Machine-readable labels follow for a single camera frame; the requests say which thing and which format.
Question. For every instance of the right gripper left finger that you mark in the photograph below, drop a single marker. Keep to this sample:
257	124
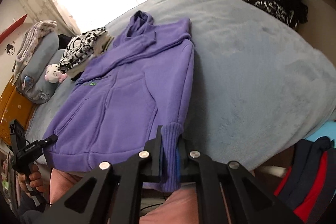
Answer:
110	193

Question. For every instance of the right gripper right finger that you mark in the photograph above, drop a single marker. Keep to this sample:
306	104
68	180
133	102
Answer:
228	193

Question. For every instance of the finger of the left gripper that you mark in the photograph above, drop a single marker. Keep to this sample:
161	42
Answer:
48	141

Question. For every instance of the purple hoodie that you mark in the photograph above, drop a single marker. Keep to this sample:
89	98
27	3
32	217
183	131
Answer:
139	87

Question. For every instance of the left forearm dark sleeve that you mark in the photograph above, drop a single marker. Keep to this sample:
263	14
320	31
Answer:
28	212

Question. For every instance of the person's left hand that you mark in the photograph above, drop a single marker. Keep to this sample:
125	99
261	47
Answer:
35	180

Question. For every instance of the orange wooden headboard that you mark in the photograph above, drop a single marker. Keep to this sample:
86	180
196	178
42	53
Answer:
14	106

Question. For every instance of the red navy bag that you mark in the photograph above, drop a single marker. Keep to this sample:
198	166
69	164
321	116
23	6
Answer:
308	186

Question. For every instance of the grey blue pillow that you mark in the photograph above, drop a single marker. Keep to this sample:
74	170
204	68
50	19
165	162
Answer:
31	82

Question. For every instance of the Hello Kitty plush toy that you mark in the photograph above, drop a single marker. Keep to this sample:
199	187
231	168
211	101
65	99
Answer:
53	74

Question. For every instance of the black white graffiti folded garment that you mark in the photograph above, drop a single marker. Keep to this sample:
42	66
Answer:
81	44

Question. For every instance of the cream folded garment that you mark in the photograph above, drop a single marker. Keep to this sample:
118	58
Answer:
99	47

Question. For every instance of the striped folded blanket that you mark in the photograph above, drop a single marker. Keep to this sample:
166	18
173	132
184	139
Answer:
30	42

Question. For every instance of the light blue fleece blanket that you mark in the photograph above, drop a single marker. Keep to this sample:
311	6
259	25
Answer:
258	86

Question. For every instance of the red wall shelf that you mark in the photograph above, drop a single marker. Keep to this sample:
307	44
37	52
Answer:
12	28

